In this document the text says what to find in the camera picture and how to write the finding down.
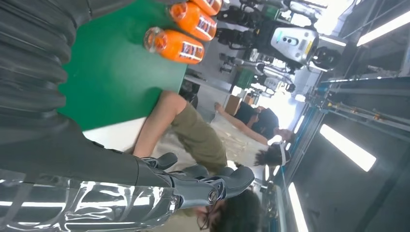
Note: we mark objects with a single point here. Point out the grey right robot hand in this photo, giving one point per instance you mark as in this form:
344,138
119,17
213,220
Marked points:
80,160

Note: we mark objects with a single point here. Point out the orange juice bottle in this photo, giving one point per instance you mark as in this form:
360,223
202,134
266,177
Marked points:
209,4
176,46
195,22

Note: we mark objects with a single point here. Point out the green table mat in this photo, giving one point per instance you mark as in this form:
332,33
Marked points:
112,80

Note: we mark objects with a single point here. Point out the person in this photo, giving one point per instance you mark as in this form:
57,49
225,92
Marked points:
272,157
198,137
266,121

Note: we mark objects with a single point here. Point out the person's glasses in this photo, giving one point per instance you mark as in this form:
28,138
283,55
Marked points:
202,224

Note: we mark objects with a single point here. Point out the cardboard box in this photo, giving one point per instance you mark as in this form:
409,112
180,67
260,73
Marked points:
233,105

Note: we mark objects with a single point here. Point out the green crate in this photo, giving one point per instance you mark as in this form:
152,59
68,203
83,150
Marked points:
245,78

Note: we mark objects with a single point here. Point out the ceiling light panel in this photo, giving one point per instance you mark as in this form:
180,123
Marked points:
347,147
384,28
298,208

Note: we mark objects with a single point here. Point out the grey humanoid robot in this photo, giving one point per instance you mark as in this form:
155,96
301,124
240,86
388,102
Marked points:
291,41

